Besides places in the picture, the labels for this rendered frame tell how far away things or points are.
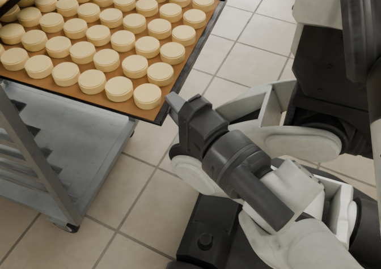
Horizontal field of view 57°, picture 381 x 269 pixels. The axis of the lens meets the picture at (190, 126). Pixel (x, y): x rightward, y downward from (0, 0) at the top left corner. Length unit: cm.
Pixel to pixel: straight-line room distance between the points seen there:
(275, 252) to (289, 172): 11
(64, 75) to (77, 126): 77
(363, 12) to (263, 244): 30
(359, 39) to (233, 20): 186
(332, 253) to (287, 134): 34
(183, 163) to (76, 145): 61
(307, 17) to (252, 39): 156
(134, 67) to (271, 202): 37
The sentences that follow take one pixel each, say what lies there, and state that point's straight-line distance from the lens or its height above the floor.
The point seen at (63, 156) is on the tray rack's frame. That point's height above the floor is 15.
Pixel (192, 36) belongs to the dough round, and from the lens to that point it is 74.
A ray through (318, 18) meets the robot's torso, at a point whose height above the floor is 99.
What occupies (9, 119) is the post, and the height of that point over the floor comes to 69.
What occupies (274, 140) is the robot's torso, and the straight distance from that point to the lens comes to 72.
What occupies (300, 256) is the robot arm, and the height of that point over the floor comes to 85.
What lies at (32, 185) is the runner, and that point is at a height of 23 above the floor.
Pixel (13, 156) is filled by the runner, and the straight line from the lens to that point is 112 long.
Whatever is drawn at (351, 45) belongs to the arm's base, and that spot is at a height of 106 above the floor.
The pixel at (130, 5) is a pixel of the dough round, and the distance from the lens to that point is 85.
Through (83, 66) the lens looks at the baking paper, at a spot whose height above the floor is 77.
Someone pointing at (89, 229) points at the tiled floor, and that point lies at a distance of 139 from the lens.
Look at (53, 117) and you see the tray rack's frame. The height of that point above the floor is 15.
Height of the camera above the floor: 125
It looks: 52 degrees down
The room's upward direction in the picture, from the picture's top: straight up
